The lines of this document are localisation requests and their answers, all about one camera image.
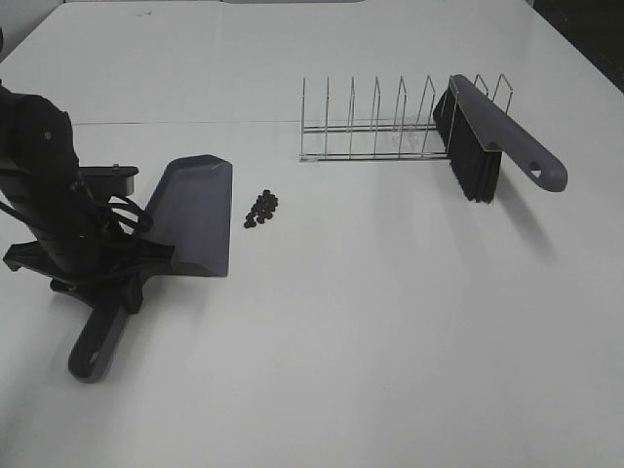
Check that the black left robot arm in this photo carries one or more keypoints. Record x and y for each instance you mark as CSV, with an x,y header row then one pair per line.
x,y
37,149

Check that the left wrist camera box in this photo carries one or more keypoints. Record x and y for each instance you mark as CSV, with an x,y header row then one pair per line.
x,y
105,182

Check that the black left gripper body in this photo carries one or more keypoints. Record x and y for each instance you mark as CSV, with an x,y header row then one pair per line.
x,y
81,241

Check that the chrome wire dish rack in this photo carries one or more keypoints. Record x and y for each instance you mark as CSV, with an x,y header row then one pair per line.
x,y
397,126

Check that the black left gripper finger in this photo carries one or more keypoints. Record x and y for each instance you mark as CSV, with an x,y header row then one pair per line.
x,y
83,293
133,292

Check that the grey hand brush black bristles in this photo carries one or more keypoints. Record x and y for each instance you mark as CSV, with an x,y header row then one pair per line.
x,y
477,133

